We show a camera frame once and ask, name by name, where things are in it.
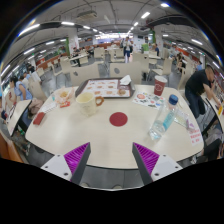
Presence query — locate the clear blue-capped water bottle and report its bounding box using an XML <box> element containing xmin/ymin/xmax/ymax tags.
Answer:
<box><xmin>147</xmin><ymin>94</ymin><xmax>179</xmax><ymax>142</ymax></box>

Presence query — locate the pink bag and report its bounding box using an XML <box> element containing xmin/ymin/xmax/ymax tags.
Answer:
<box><xmin>28</xmin><ymin>98</ymin><xmax>44</xmax><ymax>116</ymax></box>

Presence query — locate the cream ceramic mug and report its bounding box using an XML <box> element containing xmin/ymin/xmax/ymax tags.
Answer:
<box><xmin>75</xmin><ymin>91</ymin><xmax>105</xmax><ymax>117</ymax></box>

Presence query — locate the person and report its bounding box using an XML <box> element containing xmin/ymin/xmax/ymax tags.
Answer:
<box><xmin>122</xmin><ymin>35</ymin><xmax>134</xmax><ymax>64</ymax></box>
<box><xmin>9</xmin><ymin>76</ymin><xmax>34</xmax><ymax>103</ymax></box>
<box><xmin>184</xmin><ymin>64</ymin><xmax>223</xmax><ymax>119</ymax></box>

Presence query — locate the crumpled white napkin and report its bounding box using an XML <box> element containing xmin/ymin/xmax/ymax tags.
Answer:
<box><xmin>119</xmin><ymin>74</ymin><xmax>133</xmax><ymax>86</ymax></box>

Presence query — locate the beige chair with round hole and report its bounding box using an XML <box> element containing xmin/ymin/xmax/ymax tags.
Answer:
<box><xmin>109</xmin><ymin>60</ymin><xmax>143</xmax><ymax>85</ymax></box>
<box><xmin>69</xmin><ymin>63</ymin><xmax>100</xmax><ymax>87</ymax></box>

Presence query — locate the crumpled food wrapper bag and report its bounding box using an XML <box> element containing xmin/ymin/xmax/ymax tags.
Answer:
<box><xmin>53</xmin><ymin>86</ymin><xmax>75</xmax><ymax>104</ymax></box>

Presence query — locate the dark food tray with paper liner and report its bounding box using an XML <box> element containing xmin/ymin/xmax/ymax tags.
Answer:
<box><xmin>74</xmin><ymin>77</ymin><xmax>136</xmax><ymax>99</ymax></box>

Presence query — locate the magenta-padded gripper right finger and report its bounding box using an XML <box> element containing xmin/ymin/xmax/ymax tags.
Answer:
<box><xmin>132</xmin><ymin>142</ymin><xmax>184</xmax><ymax>186</ymax></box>

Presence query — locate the beige neighbouring table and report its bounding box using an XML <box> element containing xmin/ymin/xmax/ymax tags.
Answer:
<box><xmin>4</xmin><ymin>99</ymin><xmax>33</xmax><ymax>137</ymax></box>

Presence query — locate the red paper cup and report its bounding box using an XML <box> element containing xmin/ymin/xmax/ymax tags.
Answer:
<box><xmin>153</xmin><ymin>75</ymin><xmax>169</xmax><ymax>97</ymax></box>

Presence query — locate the group of ceiling lights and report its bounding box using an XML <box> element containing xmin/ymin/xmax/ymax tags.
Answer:
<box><xmin>1</xmin><ymin>2</ymin><xmax>223</xmax><ymax>76</ymax></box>

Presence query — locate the ceiling air conditioner unit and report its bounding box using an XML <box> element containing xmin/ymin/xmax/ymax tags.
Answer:
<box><xmin>77</xmin><ymin>10</ymin><xmax>98</xmax><ymax>20</ymax></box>

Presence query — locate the white paper receipt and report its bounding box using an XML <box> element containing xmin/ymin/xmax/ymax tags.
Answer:
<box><xmin>39</xmin><ymin>101</ymin><xmax>58</xmax><ymax>114</ymax></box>

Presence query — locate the printed paper flyer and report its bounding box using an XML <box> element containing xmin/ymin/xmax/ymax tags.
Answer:
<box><xmin>132</xmin><ymin>91</ymin><xmax>166</xmax><ymax>110</ymax></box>

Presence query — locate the white table sticker sign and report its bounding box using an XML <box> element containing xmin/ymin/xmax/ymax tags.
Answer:
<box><xmin>187</xmin><ymin>128</ymin><xmax>204</xmax><ymax>147</ymax></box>

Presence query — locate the clear plastic packet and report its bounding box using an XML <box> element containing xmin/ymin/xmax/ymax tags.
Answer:
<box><xmin>174</xmin><ymin>108</ymin><xmax>196</xmax><ymax>132</ymax></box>

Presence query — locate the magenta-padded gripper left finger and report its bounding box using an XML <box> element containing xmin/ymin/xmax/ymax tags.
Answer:
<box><xmin>40</xmin><ymin>142</ymin><xmax>92</xmax><ymax>186</ymax></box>

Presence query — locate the small red sauce packet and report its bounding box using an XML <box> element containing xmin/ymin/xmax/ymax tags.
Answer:
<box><xmin>59</xmin><ymin>100</ymin><xmax>72</xmax><ymax>109</ymax></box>

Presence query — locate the flat round red coaster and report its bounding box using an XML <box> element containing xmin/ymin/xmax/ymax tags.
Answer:
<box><xmin>109</xmin><ymin>111</ymin><xmax>129</xmax><ymax>128</ymax></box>

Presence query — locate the group of beige chairs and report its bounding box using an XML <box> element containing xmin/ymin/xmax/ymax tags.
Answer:
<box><xmin>46</xmin><ymin>44</ymin><xmax>174</xmax><ymax>79</ymax></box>

